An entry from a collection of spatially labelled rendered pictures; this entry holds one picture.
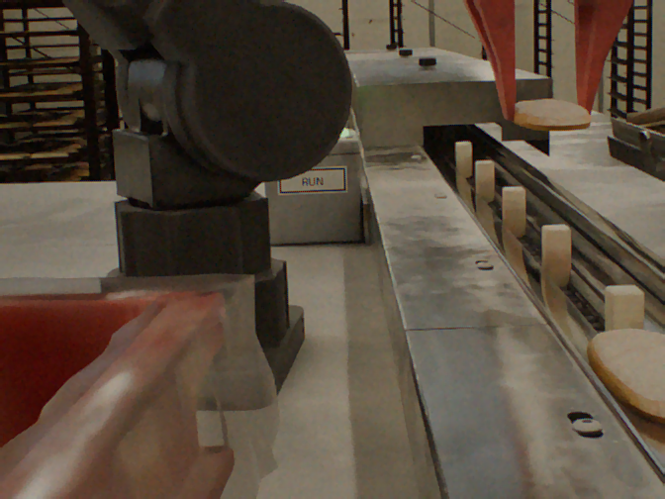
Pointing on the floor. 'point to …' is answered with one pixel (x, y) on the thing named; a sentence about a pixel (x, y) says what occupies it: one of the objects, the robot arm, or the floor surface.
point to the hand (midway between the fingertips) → (546, 103)
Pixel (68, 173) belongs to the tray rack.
